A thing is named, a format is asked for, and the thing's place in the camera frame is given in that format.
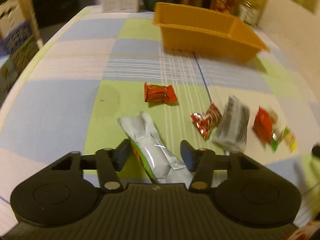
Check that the silver green snack pouch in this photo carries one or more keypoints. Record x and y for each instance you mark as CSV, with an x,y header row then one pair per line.
x,y
160,164

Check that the red white striped candy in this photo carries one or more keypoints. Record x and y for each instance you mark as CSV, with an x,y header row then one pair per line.
x,y
207,121

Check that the cashew nut jar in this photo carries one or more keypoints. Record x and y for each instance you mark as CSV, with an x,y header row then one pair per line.
x,y
248,12

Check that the dark glass jar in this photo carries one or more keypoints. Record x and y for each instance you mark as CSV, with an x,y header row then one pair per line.
x,y
150,4

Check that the red candy packet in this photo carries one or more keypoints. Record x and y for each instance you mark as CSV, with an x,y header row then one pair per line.
x,y
264,121

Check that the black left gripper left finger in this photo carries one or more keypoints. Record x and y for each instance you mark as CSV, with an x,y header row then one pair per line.
x,y
110,161

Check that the yellow green candy packet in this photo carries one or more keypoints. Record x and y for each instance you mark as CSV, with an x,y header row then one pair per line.
x,y
285,135

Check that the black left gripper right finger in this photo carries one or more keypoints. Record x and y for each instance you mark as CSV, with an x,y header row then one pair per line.
x,y
201,163

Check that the grey white snack packet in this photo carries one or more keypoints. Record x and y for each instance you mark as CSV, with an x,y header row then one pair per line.
x,y
231,133

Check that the red orange candy wrapper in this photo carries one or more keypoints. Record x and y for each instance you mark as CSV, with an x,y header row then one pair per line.
x,y
159,94

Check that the white product box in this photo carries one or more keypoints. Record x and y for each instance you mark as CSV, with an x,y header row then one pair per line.
x,y
120,5

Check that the blue milk carton box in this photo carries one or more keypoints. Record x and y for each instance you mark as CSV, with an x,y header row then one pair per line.
x,y
15,38

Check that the checked pastel tablecloth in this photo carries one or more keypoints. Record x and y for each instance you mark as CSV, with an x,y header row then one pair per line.
x,y
92,72

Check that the orange plastic tray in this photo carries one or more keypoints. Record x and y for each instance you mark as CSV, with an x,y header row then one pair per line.
x,y
207,32

